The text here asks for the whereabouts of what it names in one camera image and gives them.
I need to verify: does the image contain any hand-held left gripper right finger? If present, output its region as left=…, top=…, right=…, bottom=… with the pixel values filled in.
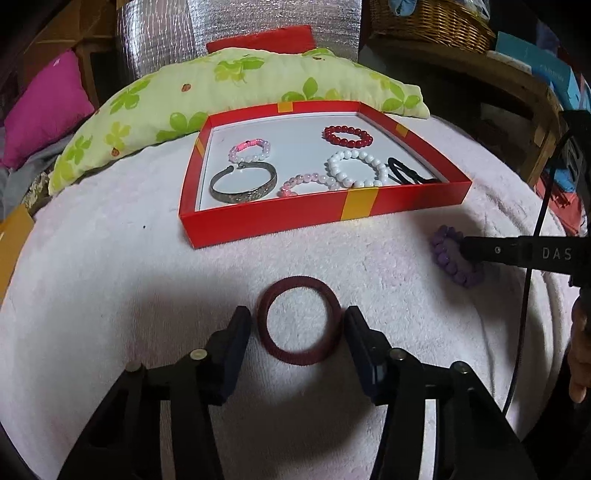
left=343, top=305, right=539, bottom=480

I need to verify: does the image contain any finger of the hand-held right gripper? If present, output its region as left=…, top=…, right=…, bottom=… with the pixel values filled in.
left=461, top=234, right=581, bottom=278

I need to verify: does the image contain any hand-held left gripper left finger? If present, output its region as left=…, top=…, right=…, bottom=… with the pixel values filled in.
left=58, top=305, right=253, bottom=480

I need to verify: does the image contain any maroon hair tie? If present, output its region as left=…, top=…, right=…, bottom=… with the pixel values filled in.
left=256, top=275, right=345, bottom=367

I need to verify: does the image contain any purple bead bracelet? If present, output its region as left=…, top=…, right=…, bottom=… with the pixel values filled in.
left=430, top=224, right=485, bottom=288

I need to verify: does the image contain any black hair tie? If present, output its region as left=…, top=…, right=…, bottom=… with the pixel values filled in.
left=387, top=157, right=443, bottom=186

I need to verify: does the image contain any red shallow box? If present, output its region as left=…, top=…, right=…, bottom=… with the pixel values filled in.
left=179, top=100, right=472, bottom=250

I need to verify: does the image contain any silver bangle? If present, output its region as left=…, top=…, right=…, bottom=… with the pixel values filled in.
left=210, top=161, right=279, bottom=205

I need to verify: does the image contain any white bead bracelet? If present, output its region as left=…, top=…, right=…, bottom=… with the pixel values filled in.
left=326, top=150, right=391, bottom=189

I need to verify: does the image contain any pale pink bead bracelet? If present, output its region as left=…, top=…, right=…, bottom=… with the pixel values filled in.
left=277, top=172, right=338, bottom=198

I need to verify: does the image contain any small clear pink bracelet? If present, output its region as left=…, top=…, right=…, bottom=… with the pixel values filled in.
left=228, top=137, right=272, bottom=164

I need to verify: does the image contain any red bead bracelet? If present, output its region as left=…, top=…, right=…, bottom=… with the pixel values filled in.
left=322, top=124, right=374, bottom=148

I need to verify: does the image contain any person's right hand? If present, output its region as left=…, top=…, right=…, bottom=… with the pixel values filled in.
left=569, top=293, right=591, bottom=403

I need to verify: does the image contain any salmon cloth stack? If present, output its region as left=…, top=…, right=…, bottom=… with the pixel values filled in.
left=536, top=178, right=583, bottom=236

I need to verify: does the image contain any blue box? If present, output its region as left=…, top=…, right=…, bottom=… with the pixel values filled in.
left=495, top=31, right=580, bottom=107

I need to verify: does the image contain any wooden bench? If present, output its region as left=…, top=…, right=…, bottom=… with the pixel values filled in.
left=360, top=34, right=568, bottom=185

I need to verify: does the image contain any white patterned box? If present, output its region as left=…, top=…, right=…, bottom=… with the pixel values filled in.
left=485, top=48, right=532, bottom=75

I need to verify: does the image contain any wicker basket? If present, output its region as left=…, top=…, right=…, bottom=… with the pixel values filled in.
left=369, top=0, right=497, bottom=54

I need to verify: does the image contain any green floral pillow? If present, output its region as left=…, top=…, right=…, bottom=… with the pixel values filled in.
left=47, top=46, right=431, bottom=197

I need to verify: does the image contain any grey blanket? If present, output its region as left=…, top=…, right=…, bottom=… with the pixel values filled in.
left=0, top=145, right=70, bottom=222

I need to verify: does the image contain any magenta pillow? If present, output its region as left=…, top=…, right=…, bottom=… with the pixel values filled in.
left=0, top=50, right=95, bottom=169

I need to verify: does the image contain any red cushion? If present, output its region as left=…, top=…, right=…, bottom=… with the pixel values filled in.
left=206, top=25, right=317, bottom=55

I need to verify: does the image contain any wooden chair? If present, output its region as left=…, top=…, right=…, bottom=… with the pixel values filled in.
left=74, top=39, right=118, bottom=109

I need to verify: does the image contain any silver insulation mat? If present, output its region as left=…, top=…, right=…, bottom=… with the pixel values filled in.
left=115, top=0, right=361, bottom=79

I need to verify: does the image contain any black cable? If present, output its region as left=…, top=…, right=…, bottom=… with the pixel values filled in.
left=501, top=131, right=573, bottom=414

